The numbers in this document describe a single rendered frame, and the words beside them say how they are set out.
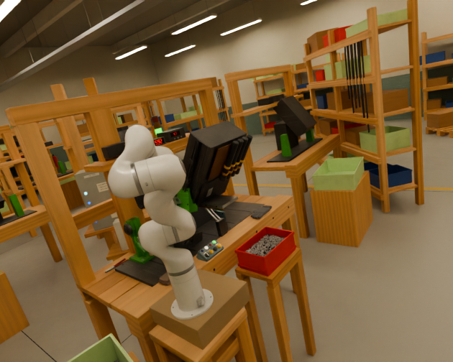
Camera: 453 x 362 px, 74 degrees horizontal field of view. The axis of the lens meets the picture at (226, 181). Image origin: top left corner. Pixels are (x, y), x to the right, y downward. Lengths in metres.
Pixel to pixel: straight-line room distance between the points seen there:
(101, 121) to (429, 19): 9.23
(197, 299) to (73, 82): 12.11
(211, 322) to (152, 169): 0.71
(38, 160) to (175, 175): 1.11
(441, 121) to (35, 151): 7.38
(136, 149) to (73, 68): 12.30
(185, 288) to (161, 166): 0.61
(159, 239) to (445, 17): 9.63
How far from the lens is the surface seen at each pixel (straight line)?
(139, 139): 0.98
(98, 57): 13.86
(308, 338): 2.32
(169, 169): 0.90
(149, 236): 1.23
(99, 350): 1.46
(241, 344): 1.54
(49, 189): 1.91
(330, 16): 10.81
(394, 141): 4.14
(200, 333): 1.33
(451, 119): 8.04
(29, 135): 1.88
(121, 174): 0.91
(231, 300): 1.42
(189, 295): 1.35
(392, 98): 4.06
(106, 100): 2.07
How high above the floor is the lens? 1.78
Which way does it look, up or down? 16 degrees down
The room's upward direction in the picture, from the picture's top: 12 degrees counter-clockwise
